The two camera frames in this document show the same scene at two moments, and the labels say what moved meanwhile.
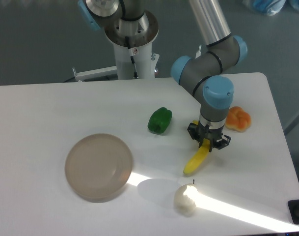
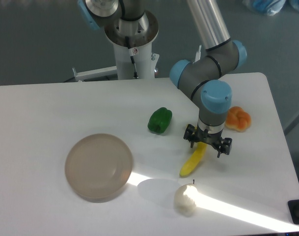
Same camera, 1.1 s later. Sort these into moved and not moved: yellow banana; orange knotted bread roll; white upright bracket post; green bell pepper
Moved: yellow banana
Not moved: green bell pepper; orange knotted bread roll; white upright bracket post
